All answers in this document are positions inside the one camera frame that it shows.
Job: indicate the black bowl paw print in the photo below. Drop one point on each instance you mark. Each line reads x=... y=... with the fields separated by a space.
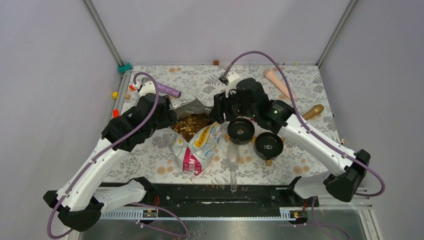
x=240 y=131

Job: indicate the gold toy microphone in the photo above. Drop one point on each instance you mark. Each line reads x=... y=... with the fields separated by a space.
x=315 y=111

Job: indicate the black bowl fish print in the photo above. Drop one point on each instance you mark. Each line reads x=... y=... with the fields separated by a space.
x=268 y=145

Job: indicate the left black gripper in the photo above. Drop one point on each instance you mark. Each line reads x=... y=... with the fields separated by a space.
x=170 y=116

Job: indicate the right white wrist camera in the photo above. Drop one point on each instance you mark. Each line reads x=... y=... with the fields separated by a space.
x=230 y=80

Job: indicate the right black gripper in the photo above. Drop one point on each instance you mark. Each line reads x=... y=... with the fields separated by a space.
x=221 y=105

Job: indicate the purple glitter toy microphone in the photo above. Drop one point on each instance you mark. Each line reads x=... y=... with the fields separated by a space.
x=168 y=90

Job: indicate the red block on rail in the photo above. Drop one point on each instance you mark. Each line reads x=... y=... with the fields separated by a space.
x=115 y=113

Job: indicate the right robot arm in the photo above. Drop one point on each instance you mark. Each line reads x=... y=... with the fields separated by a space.
x=346 y=168

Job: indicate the yellow small block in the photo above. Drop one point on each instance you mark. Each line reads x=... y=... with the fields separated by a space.
x=115 y=95

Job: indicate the teal plastic block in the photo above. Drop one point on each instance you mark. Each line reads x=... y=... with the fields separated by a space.
x=124 y=68

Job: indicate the pink toy microphone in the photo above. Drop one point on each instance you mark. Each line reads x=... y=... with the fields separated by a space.
x=269 y=75

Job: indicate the floral patterned table mat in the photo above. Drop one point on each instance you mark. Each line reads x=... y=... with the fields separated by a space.
x=156 y=161

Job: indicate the pet food kibble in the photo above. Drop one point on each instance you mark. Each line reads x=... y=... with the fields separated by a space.
x=188 y=126

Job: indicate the cat food bag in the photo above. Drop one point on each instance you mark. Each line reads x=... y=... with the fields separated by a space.
x=196 y=155

